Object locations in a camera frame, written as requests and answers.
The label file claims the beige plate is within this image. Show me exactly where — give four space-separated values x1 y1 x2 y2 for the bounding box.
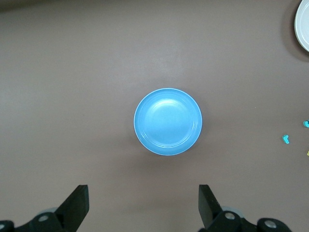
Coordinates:
294 0 309 53

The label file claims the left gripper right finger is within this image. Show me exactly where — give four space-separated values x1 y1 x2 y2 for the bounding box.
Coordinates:
198 184 292 232

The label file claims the brown table cover sheet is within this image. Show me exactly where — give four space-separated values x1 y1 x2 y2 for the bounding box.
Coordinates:
0 0 309 232

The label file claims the blue plate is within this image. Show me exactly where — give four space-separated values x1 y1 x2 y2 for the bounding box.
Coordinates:
133 87 203 156

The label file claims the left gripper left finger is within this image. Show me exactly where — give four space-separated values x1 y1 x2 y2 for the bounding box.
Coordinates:
0 184 90 232

